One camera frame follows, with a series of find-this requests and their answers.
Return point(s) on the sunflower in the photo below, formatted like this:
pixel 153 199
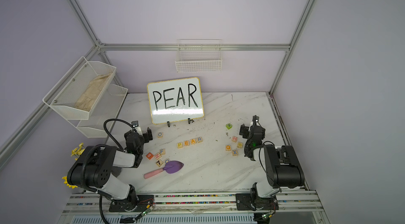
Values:
pixel 67 184

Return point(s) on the green N letter block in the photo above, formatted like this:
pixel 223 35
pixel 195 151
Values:
pixel 229 126

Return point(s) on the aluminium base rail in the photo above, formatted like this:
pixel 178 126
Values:
pixel 289 207

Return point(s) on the red B letter block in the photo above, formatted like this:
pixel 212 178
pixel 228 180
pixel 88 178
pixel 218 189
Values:
pixel 149 156

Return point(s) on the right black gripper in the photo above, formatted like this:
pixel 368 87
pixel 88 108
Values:
pixel 242 130

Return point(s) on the white wire wall basket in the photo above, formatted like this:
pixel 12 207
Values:
pixel 199 55

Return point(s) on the whiteboard with PEAR text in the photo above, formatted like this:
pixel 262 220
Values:
pixel 175 100

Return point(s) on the lower white mesh shelf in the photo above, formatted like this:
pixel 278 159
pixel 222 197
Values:
pixel 108 107

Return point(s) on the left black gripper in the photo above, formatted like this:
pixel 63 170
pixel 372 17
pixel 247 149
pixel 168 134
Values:
pixel 145 136

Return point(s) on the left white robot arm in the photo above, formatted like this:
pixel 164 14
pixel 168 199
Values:
pixel 94 170

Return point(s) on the purple pink toy trowel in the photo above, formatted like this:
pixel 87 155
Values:
pixel 170 168

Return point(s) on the black Z letter block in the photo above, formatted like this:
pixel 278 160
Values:
pixel 159 163

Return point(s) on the yellow flower bouquet vase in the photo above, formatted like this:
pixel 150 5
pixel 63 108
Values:
pixel 77 152

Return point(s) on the upper white mesh shelf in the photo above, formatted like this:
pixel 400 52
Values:
pixel 63 96

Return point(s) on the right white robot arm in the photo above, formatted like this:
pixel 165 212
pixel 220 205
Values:
pixel 281 167

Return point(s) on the beige cloth in shelf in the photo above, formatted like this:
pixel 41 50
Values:
pixel 87 100

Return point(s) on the white mesh shelf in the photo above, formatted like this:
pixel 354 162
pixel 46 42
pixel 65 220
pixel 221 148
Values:
pixel 108 107
pixel 63 96

